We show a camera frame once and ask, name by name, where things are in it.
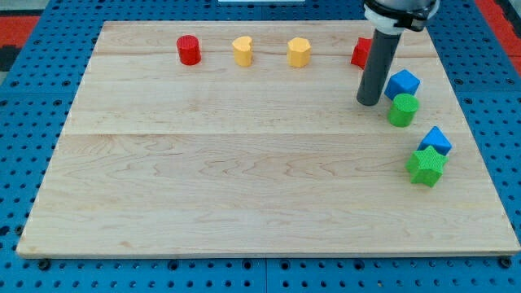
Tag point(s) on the green cylinder block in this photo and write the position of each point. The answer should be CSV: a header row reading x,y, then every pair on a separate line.
x,y
403,110

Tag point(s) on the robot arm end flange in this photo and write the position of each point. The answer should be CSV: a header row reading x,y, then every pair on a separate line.
x,y
392,17

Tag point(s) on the light wooden board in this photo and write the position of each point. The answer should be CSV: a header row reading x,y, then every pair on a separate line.
x,y
158,159

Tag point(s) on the yellow heart block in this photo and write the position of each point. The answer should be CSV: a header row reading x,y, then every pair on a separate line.
x,y
243,51

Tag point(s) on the yellow hexagon block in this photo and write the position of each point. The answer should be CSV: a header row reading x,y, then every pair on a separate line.
x,y
298,52

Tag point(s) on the red cylinder block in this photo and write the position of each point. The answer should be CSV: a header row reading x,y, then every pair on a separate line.
x,y
188,49

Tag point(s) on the red block behind rod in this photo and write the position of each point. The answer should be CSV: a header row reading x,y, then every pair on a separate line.
x,y
361,52

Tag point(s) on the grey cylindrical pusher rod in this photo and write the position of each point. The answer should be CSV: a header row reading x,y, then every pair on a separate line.
x,y
381,55

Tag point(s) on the blue cube block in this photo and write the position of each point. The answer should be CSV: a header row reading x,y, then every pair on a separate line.
x,y
402,82

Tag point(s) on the green star block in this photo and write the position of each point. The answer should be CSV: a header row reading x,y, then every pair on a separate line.
x,y
426,166

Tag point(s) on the blue triangular block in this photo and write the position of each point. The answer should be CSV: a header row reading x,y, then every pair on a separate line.
x,y
436,138

